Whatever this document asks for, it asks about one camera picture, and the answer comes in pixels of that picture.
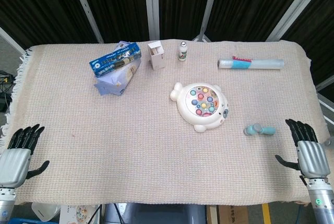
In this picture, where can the white plastic container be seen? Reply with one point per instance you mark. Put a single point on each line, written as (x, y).
(44, 211)

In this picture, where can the blue cookie box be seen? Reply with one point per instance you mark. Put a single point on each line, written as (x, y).
(114, 59)

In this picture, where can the beige woven table cloth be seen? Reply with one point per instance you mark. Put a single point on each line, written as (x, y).
(146, 140)

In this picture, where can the white seal-shaped pop-button toy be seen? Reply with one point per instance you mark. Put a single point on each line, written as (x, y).
(200, 106)

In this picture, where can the clear plastic wrap roll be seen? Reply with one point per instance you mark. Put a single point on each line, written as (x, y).
(250, 63)

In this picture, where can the brown cardboard box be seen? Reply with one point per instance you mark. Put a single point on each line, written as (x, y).
(229, 214)

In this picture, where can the small white open carton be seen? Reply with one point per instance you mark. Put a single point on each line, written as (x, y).
(156, 55)

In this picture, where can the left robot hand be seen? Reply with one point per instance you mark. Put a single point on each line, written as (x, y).
(15, 160)

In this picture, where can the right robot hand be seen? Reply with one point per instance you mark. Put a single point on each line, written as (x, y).
(310, 157)

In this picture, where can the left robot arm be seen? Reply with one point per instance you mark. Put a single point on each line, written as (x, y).
(5, 204)

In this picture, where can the colourful printed box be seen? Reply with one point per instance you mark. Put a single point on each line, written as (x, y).
(78, 214)

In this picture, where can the small white drink bottle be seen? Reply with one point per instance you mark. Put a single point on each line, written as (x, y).
(183, 52)

